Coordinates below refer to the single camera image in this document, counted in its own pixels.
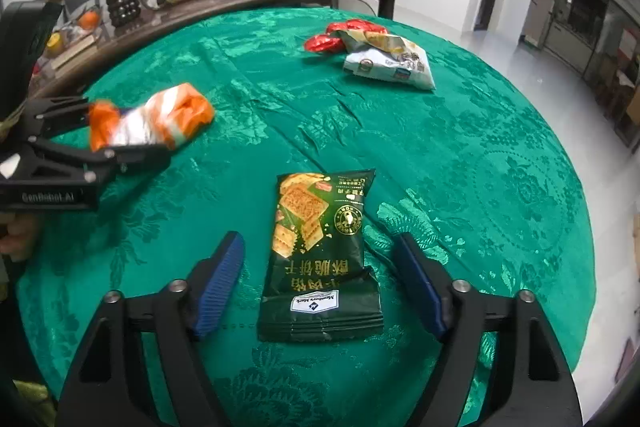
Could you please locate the person left hand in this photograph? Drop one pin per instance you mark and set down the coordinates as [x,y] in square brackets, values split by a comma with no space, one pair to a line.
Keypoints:
[21,234]

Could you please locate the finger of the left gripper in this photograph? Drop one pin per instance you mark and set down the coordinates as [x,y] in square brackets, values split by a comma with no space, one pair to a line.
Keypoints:
[47,118]
[66,162]

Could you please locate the white blue snack bag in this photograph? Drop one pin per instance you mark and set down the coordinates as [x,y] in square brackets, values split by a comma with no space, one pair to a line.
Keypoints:
[392,58]

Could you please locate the orange fruit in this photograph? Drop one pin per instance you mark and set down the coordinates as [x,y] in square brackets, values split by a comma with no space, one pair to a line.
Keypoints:
[89,20]

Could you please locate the orange white snack bag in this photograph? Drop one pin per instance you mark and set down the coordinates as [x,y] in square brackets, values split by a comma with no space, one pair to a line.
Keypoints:
[171,117]

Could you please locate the green tablecloth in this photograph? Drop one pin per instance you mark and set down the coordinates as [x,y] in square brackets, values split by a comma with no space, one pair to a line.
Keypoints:
[471,170]

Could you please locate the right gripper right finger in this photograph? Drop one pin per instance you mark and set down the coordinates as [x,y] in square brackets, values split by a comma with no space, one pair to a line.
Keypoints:
[529,383]

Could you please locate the red plastic bag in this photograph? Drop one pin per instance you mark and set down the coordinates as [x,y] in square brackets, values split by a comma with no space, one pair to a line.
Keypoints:
[348,36]

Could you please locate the dark long coffee table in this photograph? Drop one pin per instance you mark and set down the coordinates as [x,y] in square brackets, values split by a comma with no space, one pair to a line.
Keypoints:
[113,45]

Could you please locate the black studded plant pot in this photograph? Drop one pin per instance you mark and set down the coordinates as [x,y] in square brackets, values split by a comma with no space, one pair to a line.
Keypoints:
[122,12]

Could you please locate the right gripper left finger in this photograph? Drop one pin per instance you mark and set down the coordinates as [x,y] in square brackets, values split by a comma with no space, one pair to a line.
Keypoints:
[108,382]

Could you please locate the dark green cracker bag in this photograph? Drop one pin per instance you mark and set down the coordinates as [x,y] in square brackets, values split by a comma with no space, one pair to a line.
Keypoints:
[318,287]

